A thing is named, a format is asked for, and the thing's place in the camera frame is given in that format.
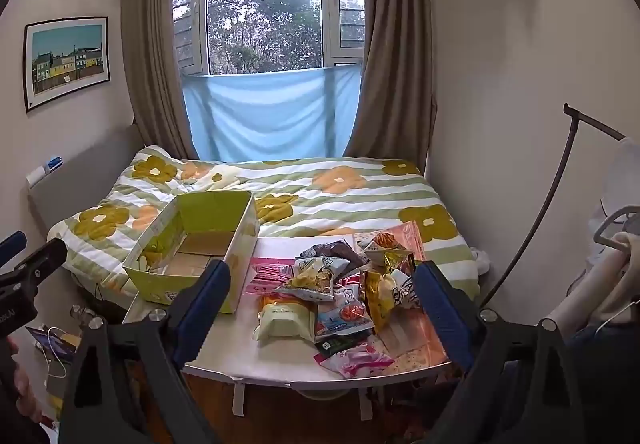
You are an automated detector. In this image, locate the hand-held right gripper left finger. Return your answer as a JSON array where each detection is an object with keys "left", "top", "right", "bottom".
[{"left": 57, "top": 259, "right": 232, "bottom": 444}]

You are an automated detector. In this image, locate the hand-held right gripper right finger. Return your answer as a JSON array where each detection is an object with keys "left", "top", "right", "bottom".
[{"left": 412, "top": 261, "right": 586, "bottom": 444}]

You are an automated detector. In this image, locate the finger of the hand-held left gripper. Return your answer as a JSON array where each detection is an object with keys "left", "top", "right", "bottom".
[
  {"left": 10, "top": 238, "right": 68, "bottom": 292},
  {"left": 0, "top": 231, "right": 27, "bottom": 267}
]

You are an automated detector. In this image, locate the yellow-green cardboard box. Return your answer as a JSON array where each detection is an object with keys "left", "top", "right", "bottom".
[{"left": 122, "top": 190, "right": 260, "bottom": 315}]

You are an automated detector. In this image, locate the pink striped snack packet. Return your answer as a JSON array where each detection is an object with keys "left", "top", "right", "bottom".
[{"left": 244, "top": 258, "right": 296, "bottom": 297}]

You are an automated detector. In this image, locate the pink strawberry marshmallow packet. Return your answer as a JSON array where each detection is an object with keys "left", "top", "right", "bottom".
[{"left": 315, "top": 341, "right": 396, "bottom": 379}]

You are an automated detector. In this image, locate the person's left hand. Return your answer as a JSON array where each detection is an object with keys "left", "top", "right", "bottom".
[{"left": 0, "top": 339, "right": 43, "bottom": 425}]

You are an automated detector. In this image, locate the orange floral cloth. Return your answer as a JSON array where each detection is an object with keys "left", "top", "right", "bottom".
[{"left": 370, "top": 221, "right": 453, "bottom": 375}]

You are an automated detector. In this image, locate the white folding table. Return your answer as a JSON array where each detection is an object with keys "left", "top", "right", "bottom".
[{"left": 122, "top": 236, "right": 453, "bottom": 417}]

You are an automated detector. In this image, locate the gold snack packet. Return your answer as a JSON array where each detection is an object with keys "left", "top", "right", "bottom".
[{"left": 361, "top": 268, "right": 418, "bottom": 336}]

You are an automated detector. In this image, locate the blue book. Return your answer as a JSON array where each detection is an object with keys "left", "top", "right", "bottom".
[{"left": 27, "top": 326, "right": 81, "bottom": 360}]

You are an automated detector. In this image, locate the white blue tube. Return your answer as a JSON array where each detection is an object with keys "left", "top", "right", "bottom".
[{"left": 26, "top": 155, "right": 64, "bottom": 188}]

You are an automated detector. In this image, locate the yellow white bread packet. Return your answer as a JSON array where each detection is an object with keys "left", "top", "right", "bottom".
[{"left": 254, "top": 296, "right": 321, "bottom": 344}]

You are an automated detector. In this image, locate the grey headboard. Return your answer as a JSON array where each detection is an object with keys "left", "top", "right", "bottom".
[{"left": 27, "top": 124, "right": 143, "bottom": 237}]

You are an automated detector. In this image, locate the blue red snack packet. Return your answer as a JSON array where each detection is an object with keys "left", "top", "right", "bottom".
[{"left": 314, "top": 286, "right": 376, "bottom": 344}]

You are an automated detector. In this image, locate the dark green snack packet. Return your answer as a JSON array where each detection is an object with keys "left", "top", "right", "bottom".
[{"left": 314, "top": 331, "right": 373, "bottom": 356}]

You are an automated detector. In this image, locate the grey white chip packet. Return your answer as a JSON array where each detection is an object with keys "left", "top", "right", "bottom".
[{"left": 274, "top": 255, "right": 353, "bottom": 303}]

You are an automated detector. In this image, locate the dark brown snack packet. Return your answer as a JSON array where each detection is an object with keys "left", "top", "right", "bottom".
[{"left": 299, "top": 240, "right": 368, "bottom": 272}]

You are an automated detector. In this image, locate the green striped floral quilt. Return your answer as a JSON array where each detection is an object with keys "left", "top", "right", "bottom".
[{"left": 47, "top": 144, "right": 483, "bottom": 312}]

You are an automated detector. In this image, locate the beige garment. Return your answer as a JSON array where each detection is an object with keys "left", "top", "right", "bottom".
[{"left": 547, "top": 231, "right": 640, "bottom": 325}]

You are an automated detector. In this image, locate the grey clothes hanger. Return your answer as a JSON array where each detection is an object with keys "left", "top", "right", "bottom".
[{"left": 591, "top": 205, "right": 640, "bottom": 249}]

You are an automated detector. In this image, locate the framed houses picture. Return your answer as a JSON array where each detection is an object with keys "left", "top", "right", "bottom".
[{"left": 22, "top": 16, "right": 111, "bottom": 113}]

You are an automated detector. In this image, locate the light blue cloth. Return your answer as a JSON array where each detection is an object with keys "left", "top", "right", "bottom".
[{"left": 181, "top": 65, "right": 363, "bottom": 162}]

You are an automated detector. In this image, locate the dark metal clothes rack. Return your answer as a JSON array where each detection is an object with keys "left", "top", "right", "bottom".
[{"left": 480, "top": 102, "right": 631, "bottom": 312}]

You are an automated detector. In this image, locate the brown curtain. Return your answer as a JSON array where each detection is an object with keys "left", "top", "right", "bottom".
[
  {"left": 345, "top": 0, "right": 441, "bottom": 175},
  {"left": 120, "top": 0, "right": 201, "bottom": 159}
]

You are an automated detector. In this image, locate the white framed window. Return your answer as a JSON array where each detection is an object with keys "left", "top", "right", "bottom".
[{"left": 170, "top": 0, "right": 368, "bottom": 77}]

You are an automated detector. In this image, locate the white cable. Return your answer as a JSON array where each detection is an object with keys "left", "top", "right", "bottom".
[
  {"left": 35, "top": 326, "right": 68, "bottom": 377},
  {"left": 595, "top": 299, "right": 640, "bottom": 329}
]

